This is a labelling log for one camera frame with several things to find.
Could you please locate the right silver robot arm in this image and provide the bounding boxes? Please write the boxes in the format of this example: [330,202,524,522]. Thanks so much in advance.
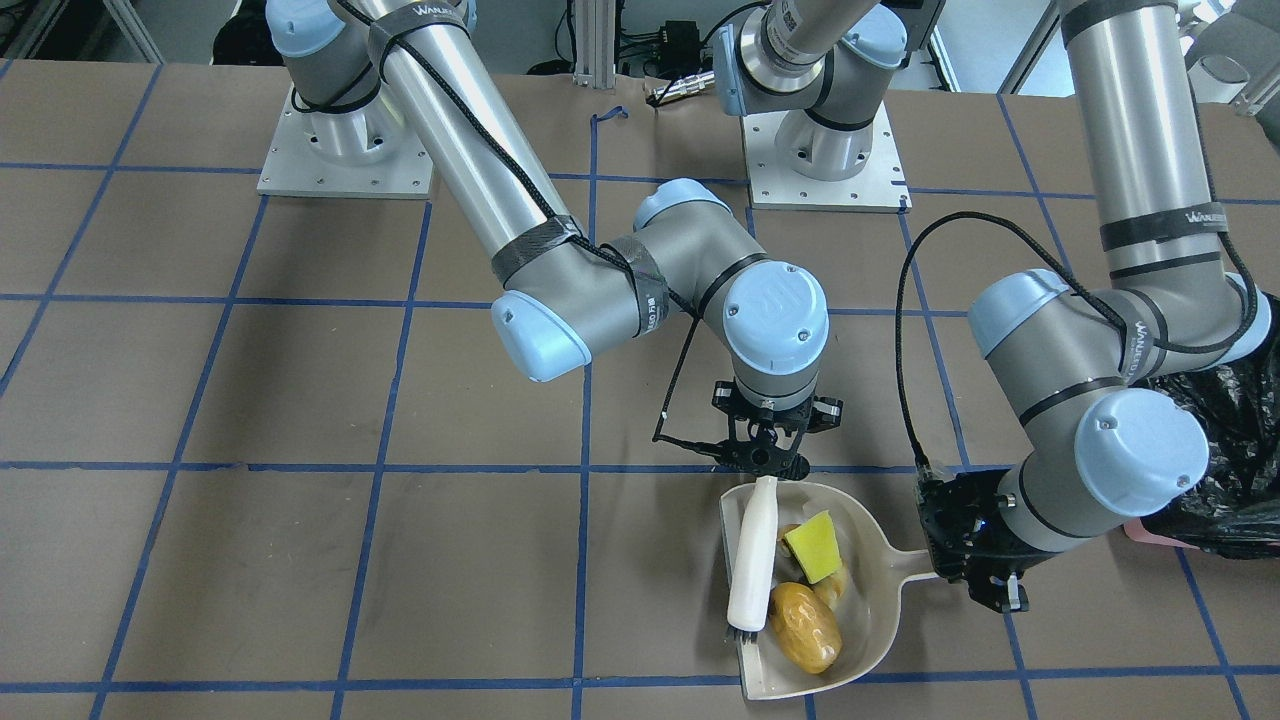
[265,1,842,480]

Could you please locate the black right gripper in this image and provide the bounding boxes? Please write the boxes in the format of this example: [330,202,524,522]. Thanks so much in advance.
[710,380,844,479]

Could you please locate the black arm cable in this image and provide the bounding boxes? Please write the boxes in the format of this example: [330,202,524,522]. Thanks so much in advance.
[893,29,1257,477]
[335,0,741,456]

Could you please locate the black lined trash bin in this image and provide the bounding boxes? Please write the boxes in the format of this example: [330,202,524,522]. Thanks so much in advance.
[1123,325,1279,560]

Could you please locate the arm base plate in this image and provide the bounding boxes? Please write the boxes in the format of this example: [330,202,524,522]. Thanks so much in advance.
[257,91,434,200]
[742,105,913,213]

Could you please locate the yellow sponge piece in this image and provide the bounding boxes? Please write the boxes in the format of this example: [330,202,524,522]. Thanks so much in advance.
[781,510,844,584]

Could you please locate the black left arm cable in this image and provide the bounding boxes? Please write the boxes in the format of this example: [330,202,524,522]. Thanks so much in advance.
[893,29,1257,477]

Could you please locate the beige plastic dustpan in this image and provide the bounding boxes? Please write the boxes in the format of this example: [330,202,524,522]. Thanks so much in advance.
[719,480,938,701]

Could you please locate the pale bread slice toy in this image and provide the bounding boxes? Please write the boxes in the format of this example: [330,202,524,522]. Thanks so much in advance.
[774,524,851,609]

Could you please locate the orange potato-like toy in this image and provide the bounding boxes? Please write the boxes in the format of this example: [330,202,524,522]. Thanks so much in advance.
[768,582,844,674]

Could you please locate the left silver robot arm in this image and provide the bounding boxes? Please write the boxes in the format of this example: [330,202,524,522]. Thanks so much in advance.
[915,1,1274,612]

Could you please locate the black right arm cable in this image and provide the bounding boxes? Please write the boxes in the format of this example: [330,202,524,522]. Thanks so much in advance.
[335,0,741,456]

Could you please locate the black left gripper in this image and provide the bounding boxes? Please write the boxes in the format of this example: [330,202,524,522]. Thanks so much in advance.
[916,470,1030,612]

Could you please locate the aluminium frame post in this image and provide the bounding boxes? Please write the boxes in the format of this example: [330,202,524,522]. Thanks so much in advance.
[570,0,620,91]

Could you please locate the beige hand brush black bristles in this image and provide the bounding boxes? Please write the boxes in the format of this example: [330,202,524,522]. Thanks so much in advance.
[726,477,778,644]

